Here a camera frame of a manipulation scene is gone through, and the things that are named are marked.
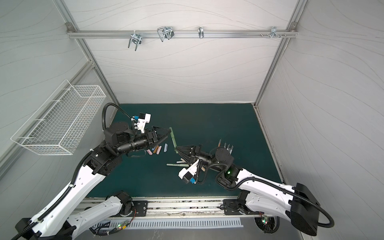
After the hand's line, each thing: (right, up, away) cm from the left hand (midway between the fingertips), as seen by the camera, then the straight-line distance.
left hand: (171, 131), depth 60 cm
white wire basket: (-54, +2, +8) cm, 54 cm away
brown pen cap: (-16, -15, +34) cm, 41 cm away
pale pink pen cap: (-13, -15, +33) cm, 38 cm away
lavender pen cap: (-9, -14, +34) cm, 38 cm away
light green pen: (0, -23, +28) cm, 36 cm away
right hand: (+5, -3, +1) cm, 5 cm away
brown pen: (+26, -12, +38) cm, 47 cm away
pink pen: (+29, -12, +36) cm, 48 cm away
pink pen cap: (-19, -16, +33) cm, 41 cm away
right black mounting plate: (+28, -39, +12) cm, 49 cm away
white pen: (+1, -21, +28) cm, 35 cm away
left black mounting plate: (-17, -39, +13) cm, 45 cm away
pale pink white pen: (+31, -13, +35) cm, 49 cm away
